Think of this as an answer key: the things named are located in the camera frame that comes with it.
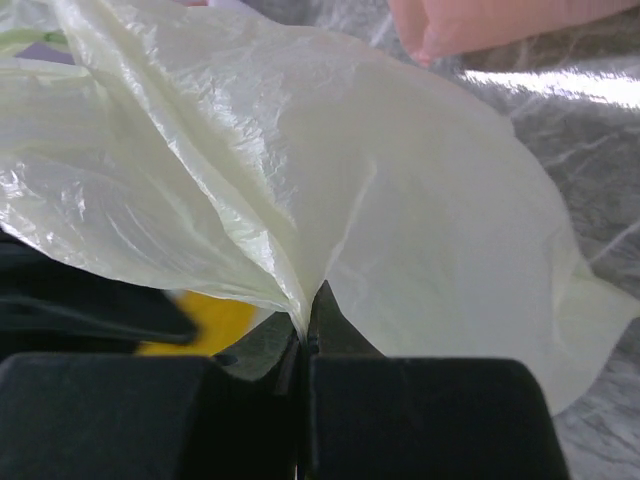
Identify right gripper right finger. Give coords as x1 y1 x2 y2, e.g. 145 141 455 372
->
299 285 570 479

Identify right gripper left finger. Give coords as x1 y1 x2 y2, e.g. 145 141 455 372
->
1 313 299 479

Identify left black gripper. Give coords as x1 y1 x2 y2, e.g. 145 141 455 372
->
1 232 198 358

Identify yellow fake mango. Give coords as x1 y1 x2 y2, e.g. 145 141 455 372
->
136 291 260 356

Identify green avocado-print plastic bag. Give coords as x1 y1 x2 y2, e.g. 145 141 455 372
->
1 1 639 412

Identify pink tied plastic bag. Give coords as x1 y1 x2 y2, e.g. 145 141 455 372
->
388 0 639 65

